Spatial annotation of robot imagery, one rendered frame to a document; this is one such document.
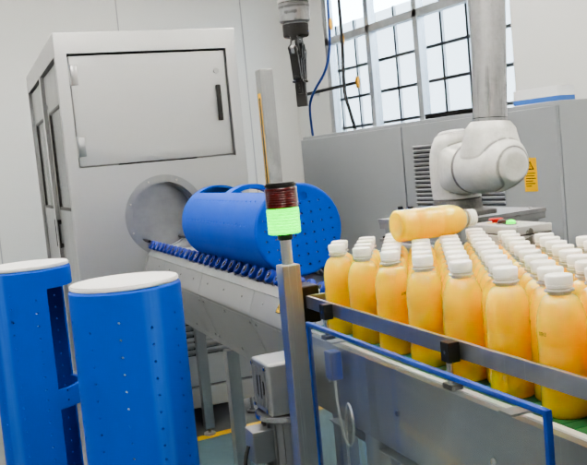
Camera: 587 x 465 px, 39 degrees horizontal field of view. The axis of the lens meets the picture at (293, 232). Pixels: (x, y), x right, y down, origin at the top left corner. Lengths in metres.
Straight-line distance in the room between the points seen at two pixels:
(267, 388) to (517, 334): 0.72
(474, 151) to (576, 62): 2.42
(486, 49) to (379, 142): 2.13
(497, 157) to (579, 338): 1.27
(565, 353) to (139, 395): 1.17
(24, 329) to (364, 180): 2.46
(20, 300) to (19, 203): 4.18
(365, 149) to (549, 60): 1.15
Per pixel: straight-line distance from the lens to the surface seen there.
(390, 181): 4.53
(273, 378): 1.86
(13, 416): 2.95
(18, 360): 2.88
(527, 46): 5.11
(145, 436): 2.13
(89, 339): 2.11
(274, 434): 1.92
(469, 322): 1.43
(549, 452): 1.16
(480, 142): 2.48
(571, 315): 1.23
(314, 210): 2.53
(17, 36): 7.11
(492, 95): 2.52
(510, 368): 1.30
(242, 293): 2.72
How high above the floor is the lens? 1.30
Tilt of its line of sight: 5 degrees down
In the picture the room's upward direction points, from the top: 5 degrees counter-clockwise
